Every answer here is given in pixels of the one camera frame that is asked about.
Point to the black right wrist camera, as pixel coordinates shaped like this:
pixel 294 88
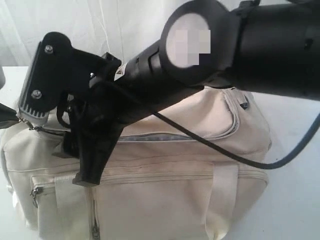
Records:
pixel 57 70

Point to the white background curtain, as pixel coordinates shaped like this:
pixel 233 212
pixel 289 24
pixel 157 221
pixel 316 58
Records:
pixel 121 27

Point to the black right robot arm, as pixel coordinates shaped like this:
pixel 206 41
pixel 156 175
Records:
pixel 270 49

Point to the beige duffel bag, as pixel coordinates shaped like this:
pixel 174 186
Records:
pixel 158 184

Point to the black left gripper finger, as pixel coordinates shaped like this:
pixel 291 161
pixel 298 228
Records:
pixel 8 117

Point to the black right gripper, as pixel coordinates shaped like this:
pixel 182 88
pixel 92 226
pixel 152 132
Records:
pixel 103 106

